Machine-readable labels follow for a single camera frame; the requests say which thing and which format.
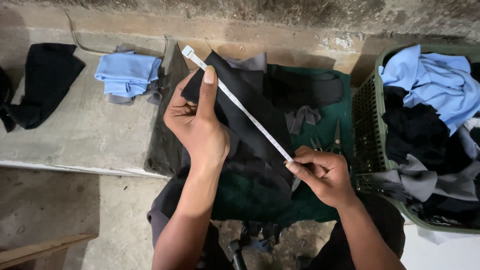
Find person's right hand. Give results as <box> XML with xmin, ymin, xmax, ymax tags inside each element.
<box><xmin>284</xmin><ymin>145</ymin><xmax>357</xmax><ymax>209</ymax></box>

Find person's left hand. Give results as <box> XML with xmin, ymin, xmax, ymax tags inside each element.
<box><xmin>163</xmin><ymin>65</ymin><xmax>230</xmax><ymax>170</ymax></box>

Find white measuring tape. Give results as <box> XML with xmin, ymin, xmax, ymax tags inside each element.
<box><xmin>182</xmin><ymin>45</ymin><xmax>302</xmax><ymax>192</ymax></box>

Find black fabric strip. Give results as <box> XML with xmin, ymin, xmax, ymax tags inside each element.
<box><xmin>181</xmin><ymin>50</ymin><xmax>297</xmax><ymax>188</ymax></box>

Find green cloth mat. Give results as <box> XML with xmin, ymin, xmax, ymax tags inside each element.
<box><xmin>210</xmin><ymin>64</ymin><xmax>355</xmax><ymax>227</ymax></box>

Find black scissors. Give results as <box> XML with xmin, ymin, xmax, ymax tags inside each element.
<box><xmin>310</xmin><ymin>118</ymin><xmax>351</xmax><ymax>169</ymax></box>

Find grey fabric scrap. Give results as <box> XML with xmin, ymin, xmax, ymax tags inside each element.
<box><xmin>284</xmin><ymin>105</ymin><xmax>322</xmax><ymax>135</ymax></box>

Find green plastic laundry basket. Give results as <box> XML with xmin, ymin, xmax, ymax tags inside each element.
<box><xmin>351</xmin><ymin>44</ymin><xmax>480</xmax><ymax>236</ymax></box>

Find grey fabric piece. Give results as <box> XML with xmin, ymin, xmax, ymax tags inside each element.
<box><xmin>224</xmin><ymin>52</ymin><xmax>268</xmax><ymax>73</ymax></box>

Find folded light blue fabric pile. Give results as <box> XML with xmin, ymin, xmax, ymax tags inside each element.
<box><xmin>94</xmin><ymin>45</ymin><xmax>166</xmax><ymax>106</ymax></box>

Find black fabric band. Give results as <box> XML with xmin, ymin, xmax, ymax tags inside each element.
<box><xmin>267</xmin><ymin>64</ymin><xmax>345</xmax><ymax>110</ymax></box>

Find black folded fabric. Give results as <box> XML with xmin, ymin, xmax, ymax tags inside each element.
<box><xmin>0</xmin><ymin>43</ymin><xmax>86</xmax><ymax>133</ymax></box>

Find wooden plank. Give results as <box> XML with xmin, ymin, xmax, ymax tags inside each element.
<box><xmin>0</xmin><ymin>233</ymin><xmax>99</xmax><ymax>268</ymax></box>

